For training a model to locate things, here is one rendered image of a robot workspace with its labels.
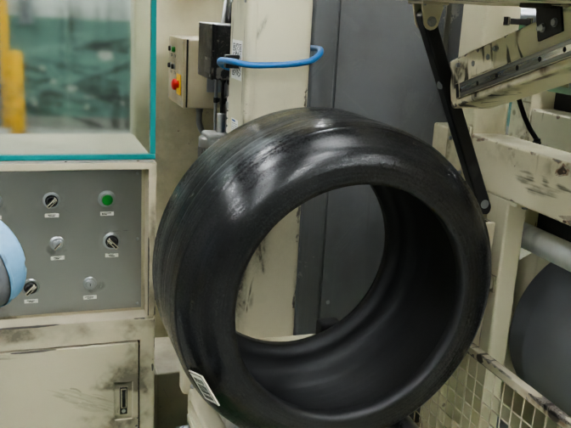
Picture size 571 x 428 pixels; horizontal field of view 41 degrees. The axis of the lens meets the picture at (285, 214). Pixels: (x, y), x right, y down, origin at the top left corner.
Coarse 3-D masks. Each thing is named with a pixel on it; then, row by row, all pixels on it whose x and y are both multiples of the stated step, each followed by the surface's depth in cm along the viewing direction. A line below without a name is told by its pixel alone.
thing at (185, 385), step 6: (282, 336) 159; (288, 336) 160; (294, 336) 160; (300, 336) 160; (306, 336) 160; (180, 366) 153; (180, 372) 153; (180, 378) 154; (186, 378) 152; (180, 384) 154; (186, 384) 153; (186, 390) 153
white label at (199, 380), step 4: (192, 372) 116; (192, 376) 117; (196, 376) 116; (200, 376) 114; (196, 380) 117; (200, 380) 116; (204, 380) 114; (196, 384) 118; (200, 384) 117; (204, 384) 115; (200, 388) 118; (204, 388) 116; (208, 388) 115; (204, 392) 118; (208, 392) 116; (204, 396) 119; (208, 396) 117; (212, 396) 115; (208, 400) 118; (212, 400) 117; (216, 400) 116; (216, 404) 117
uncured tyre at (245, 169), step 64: (256, 128) 124; (320, 128) 115; (384, 128) 118; (192, 192) 120; (256, 192) 110; (320, 192) 112; (384, 192) 146; (448, 192) 120; (192, 256) 112; (384, 256) 152; (448, 256) 142; (192, 320) 113; (384, 320) 152; (448, 320) 140; (192, 384) 121; (256, 384) 117; (320, 384) 148; (384, 384) 142
